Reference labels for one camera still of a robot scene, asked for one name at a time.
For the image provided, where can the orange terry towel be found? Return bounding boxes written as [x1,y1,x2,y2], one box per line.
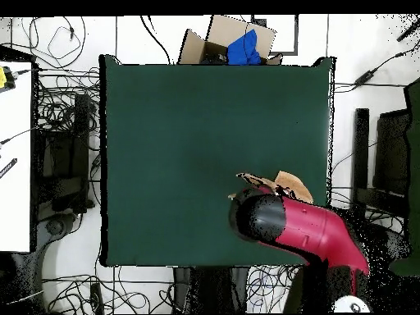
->
[227,170,314,205]

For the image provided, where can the dark green table cloth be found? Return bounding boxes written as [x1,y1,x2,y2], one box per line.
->
[98,53,336,267]

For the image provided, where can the black equipment stand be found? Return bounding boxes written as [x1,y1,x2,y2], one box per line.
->
[349,107,411,224]
[32,93,96,214]

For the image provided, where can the blue cloth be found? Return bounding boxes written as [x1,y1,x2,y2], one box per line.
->
[226,29,263,66]

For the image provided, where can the brown cardboard box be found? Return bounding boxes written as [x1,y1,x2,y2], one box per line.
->
[176,14,283,66]

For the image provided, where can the white desk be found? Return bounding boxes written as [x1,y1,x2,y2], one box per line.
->
[0,60,34,253]

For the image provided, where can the yellow and black device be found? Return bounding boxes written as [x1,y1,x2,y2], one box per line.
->
[0,65,16,94]

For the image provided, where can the black cable tangle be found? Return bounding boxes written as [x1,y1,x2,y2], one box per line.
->
[32,65,101,139]
[42,265,175,314]
[245,186,408,313]

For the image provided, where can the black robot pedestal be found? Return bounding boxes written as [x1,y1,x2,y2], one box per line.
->
[172,266,252,314]

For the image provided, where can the black power adapter with cable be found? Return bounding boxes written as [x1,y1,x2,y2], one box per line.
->
[333,42,420,94]

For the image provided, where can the grey looped cable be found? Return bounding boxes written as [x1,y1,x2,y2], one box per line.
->
[29,16,87,70]

